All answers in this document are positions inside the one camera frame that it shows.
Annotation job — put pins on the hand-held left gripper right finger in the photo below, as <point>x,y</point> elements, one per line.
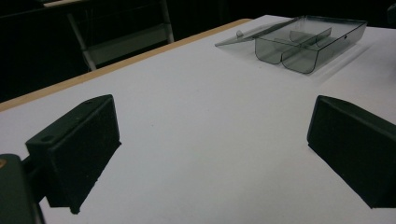
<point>358,149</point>

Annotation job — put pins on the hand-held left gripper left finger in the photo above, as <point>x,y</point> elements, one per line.
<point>73,155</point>

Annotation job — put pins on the clear grey plastic compartment box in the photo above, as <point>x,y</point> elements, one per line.
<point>299,43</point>

